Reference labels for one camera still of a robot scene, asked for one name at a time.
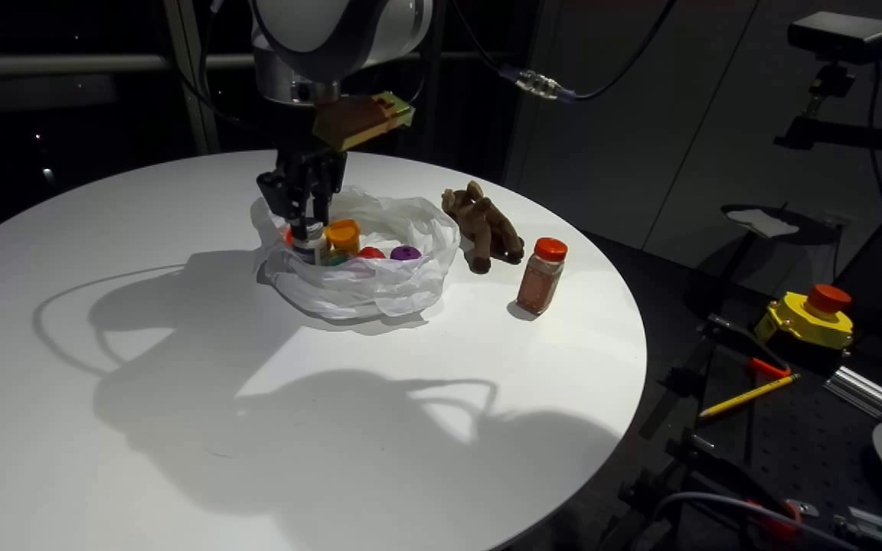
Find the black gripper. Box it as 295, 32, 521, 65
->
253, 140, 345, 247

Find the brown moose plush toy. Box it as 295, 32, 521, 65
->
437, 180, 527, 275

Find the red lid spice jar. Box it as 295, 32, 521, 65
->
513, 235, 569, 320

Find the white plastic bag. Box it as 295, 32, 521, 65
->
251, 186, 462, 324

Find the grey horizontal railing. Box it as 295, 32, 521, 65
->
0, 48, 260, 79

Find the white flat sheet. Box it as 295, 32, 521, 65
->
722, 203, 806, 241

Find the yellow pencil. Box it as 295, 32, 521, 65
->
697, 372, 803, 422

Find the yellow emergency stop button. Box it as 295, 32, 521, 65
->
753, 281, 856, 355

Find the black perforated breadboard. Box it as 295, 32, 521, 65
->
513, 233, 882, 551

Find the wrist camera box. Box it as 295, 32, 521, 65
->
312, 89, 417, 152

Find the grey window post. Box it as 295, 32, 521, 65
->
161, 0, 223, 155

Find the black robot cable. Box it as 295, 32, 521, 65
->
452, 0, 680, 104

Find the orange handled clamp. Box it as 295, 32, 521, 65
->
674, 436, 821, 545
700, 314, 795, 383

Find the grey floor cable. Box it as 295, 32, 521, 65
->
651, 491, 862, 551

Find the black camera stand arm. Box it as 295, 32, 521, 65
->
773, 59, 882, 159

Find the black camera on stand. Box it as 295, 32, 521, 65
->
786, 9, 882, 69

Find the aluminium extrusion rail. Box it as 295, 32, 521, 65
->
829, 366, 882, 417

